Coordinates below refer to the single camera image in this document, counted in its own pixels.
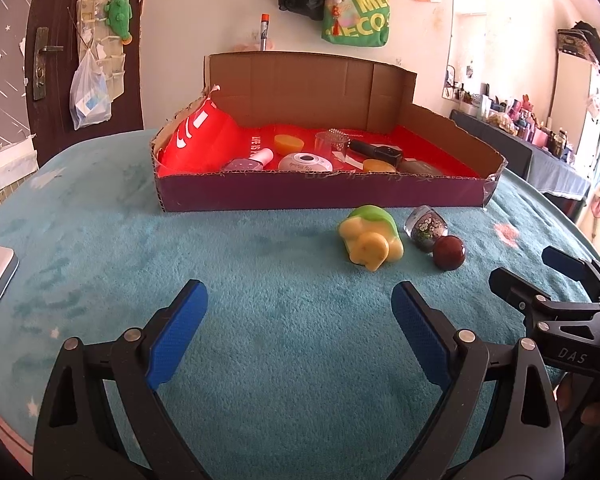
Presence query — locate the door handle plate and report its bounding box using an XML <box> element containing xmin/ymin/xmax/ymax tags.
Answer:
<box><xmin>32</xmin><ymin>27</ymin><xmax>65</xmax><ymax>101</ymax></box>

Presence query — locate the pink nail polish bottle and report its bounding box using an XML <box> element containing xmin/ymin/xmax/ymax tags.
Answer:
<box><xmin>222</xmin><ymin>148</ymin><xmax>274</xmax><ymax>172</ymax></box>

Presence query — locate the glass flower paperweight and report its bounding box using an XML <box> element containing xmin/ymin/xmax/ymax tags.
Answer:
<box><xmin>404</xmin><ymin>206</ymin><xmax>448</xmax><ymax>254</ymax></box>

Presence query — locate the green yellow turtle toy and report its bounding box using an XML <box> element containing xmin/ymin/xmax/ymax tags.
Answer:
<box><xmin>338</xmin><ymin>205</ymin><xmax>404</xmax><ymax>272</ymax></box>

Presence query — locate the orange round soap disc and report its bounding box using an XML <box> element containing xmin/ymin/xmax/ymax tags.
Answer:
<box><xmin>363</xmin><ymin>159</ymin><xmax>396</xmax><ymax>174</ymax></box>

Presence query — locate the orange capped tube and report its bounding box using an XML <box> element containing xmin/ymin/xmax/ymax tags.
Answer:
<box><xmin>259</xmin><ymin>13</ymin><xmax>270</xmax><ymax>52</ymax></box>

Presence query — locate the right hand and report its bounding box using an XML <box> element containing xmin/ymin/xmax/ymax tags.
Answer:
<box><xmin>554</xmin><ymin>374</ymin><xmax>600</xmax><ymax>428</ymax></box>

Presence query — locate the cosmetics clutter on desk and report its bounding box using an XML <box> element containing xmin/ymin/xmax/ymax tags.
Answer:
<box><xmin>443</xmin><ymin>82</ymin><xmax>567</xmax><ymax>158</ymax></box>

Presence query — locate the green crocodile plush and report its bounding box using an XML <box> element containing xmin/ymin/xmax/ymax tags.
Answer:
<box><xmin>104</xmin><ymin>0</ymin><xmax>133</xmax><ymax>46</ymax></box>

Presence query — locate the white plastic bag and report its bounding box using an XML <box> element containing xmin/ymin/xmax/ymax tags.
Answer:
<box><xmin>69</xmin><ymin>50</ymin><xmax>111</xmax><ymax>130</ymax></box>

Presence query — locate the teal fluffy blanket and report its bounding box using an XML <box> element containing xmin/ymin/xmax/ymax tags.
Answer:
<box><xmin>0</xmin><ymin>131</ymin><xmax>595</xmax><ymax>479</ymax></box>

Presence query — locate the pink round mini camera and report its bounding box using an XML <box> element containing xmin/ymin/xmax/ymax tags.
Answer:
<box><xmin>278</xmin><ymin>153</ymin><xmax>332</xmax><ymax>172</ymax></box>

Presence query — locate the green tote bag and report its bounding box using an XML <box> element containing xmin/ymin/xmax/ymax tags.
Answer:
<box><xmin>322</xmin><ymin>0</ymin><xmax>390</xmax><ymax>48</ymax></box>

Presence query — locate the brown earbuds case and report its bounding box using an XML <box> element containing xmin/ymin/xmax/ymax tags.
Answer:
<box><xmin>396</xmin><ymin>158</ymin><xmax>444</xmax><ymax>177</ymax></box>

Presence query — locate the dark red ball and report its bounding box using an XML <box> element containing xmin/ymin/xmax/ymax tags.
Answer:
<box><xmin>432</xmin><ymin>235</ymin><xmax>466</xmax><ymax>271</ymax></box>

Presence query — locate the red Miniso bag liner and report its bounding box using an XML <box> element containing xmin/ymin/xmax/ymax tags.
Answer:
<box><xmin>155</xmin><ymin>98</ymin><xmax>479</xmax><ymax>178</ymax></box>

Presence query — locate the gold beaded cylinder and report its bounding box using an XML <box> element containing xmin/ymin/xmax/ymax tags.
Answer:
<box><xmin>314</xmin><ymin>129</ymin><xmax>350</xmax><ymax>165</ymax></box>

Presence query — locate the beige hanging organizer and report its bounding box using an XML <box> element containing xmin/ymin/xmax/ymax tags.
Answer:
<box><xmin>76</xmin><ymin>0</ymin><xmax>125</xmax><ymax>101</ymax></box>

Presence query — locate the dark brown door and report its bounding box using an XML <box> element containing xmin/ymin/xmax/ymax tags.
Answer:
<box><xmin>24</xmin><ymin>0</ymin><xmax>144</xmax><ymax>165</ymax></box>

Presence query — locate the cardboard box tray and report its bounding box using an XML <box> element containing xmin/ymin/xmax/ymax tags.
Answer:
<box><xmin>151</xmin><ymin>51</ymin><xmax>506</xmax><ymax>212</ymax></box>

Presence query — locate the dark cloth covered desk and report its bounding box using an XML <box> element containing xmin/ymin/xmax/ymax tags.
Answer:
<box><xmin>450</xmin><ymin>110</ymin><xmax>590</xmax><ymax>223</ymax></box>

